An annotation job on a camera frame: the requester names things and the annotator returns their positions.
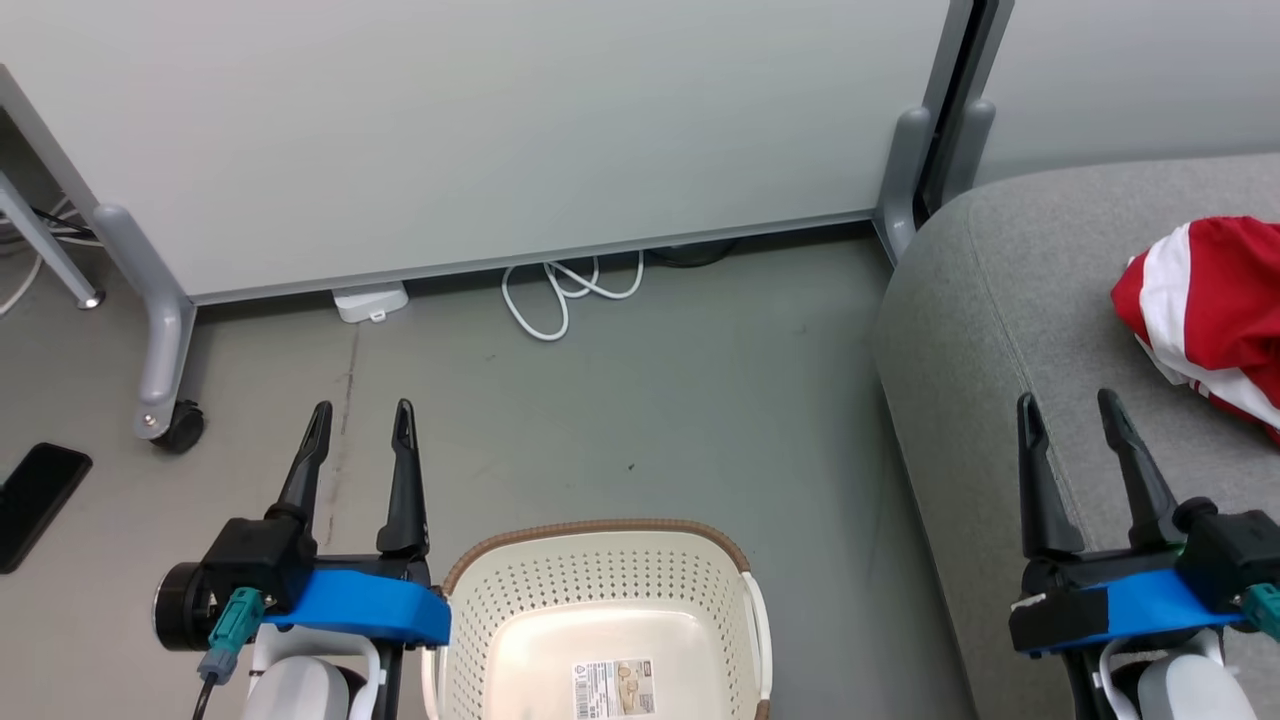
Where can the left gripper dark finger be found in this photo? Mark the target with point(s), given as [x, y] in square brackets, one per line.
[405, 490]
[303, 480]

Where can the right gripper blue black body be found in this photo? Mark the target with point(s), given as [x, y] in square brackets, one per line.
[1150, 605]

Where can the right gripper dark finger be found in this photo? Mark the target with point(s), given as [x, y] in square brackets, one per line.
[1145, 490]
[1042, 490]

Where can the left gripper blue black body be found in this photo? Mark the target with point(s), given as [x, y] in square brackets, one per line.
[360, 605]

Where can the red white striped garment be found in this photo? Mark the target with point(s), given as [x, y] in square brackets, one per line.
[1220, 300]

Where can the right white grey robot arm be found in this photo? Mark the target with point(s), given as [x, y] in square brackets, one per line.
[1190, 695]

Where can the cream perforated laundry basket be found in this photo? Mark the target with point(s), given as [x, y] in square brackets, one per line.
[600, 580]

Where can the white printed basket label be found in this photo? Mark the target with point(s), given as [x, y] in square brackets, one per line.
[613, 688]

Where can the right wrist black cylinder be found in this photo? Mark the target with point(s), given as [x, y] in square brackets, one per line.
[1195, 513]

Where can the wrist black cylinder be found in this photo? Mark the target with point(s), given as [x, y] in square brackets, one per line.
[180, 607]
[1195, 513]

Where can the black caster wheel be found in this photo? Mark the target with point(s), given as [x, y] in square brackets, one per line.
[182, 428]

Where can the left wrist black cylinder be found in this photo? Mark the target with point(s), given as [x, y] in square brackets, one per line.
[180, 607]

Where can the grey fabric sofa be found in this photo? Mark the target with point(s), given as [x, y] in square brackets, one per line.
[1000, 300]

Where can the grey partition leg with caster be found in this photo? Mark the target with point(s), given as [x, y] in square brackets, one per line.
[165, 330]

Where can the black smartphone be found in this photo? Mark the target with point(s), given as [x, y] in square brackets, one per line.
[35, 500]

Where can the grey upright partition leg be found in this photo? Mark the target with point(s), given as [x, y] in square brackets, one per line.
[903, 180]
[968, 150]

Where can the grey metal table leg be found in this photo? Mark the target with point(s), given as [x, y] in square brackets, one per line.
[45, 250]

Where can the wide white partition panel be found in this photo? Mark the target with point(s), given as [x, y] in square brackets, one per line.
[500, 130]

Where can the narrow white partition panel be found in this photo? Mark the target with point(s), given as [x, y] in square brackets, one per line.
[1130, 70]

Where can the left black wrist camera box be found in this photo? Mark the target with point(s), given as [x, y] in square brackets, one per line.
[255, 555]

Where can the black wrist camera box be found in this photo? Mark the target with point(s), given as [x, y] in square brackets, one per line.
[1240, 550]
[255, 555]

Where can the right black wrist camera box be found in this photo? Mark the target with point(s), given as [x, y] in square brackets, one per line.
[1240, 550]

